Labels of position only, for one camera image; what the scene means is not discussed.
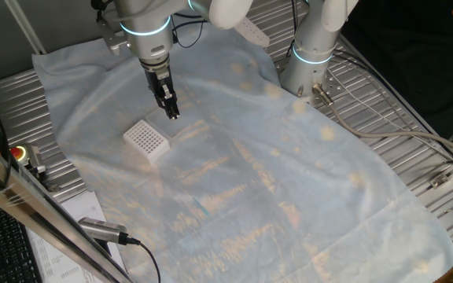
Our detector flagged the printed paper sheets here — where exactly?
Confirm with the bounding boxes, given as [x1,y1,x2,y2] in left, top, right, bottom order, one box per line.
[25,190,127,283]

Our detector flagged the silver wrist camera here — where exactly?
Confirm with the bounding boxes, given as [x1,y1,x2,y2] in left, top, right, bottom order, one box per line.
[95,17,128,57]

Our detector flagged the thick grey robot cable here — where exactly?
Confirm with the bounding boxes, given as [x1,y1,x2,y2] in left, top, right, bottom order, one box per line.
[311,83,453,159]

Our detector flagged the white pipette tip holder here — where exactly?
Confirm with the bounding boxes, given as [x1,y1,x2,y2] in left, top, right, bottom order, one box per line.
[123,119,171,164]

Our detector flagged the clear plastic box lid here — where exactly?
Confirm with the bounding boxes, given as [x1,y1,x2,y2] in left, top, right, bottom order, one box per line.
[145,106,196,139]

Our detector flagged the red emergency stop button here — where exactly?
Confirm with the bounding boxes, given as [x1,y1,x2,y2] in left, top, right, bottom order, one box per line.
[9,144,47,175]

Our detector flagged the slim grey metal rail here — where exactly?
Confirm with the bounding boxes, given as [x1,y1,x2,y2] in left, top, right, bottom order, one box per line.
[3,0,48,56]

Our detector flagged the light blue stained cloth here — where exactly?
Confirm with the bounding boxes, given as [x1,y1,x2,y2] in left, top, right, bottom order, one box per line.
[31,21,453,283]

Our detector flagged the blue pipette tip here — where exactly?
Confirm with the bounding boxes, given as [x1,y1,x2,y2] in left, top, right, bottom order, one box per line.
[193,197,211,217]

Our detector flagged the black keyboard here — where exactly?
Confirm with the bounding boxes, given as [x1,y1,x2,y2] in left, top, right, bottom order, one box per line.
[0,193,43,283]

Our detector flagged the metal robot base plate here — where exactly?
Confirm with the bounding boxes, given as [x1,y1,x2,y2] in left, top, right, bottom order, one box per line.
[275,58,354,110]

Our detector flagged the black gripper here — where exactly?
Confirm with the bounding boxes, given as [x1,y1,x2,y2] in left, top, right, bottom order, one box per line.
[142,64,182,121]

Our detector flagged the white power strip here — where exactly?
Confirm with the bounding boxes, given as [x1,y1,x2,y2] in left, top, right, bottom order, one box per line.
[232,15,271,50]

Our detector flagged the aluminium corner bracket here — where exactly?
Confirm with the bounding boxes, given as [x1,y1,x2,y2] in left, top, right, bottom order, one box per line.
[429,172,450,189]

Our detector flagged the aluminium frame bar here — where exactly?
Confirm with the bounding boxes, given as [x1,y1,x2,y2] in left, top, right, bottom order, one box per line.
[0,130,134,283]

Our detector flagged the silver camera on stand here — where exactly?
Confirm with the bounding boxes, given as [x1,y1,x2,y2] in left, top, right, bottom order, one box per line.
[77,216,130,246]

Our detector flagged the thin wrist cable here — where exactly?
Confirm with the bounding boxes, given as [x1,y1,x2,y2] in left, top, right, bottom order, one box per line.
[170,13,208,50]

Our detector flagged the black camera cable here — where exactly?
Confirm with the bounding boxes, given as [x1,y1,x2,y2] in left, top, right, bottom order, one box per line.
[126,235,162,283]

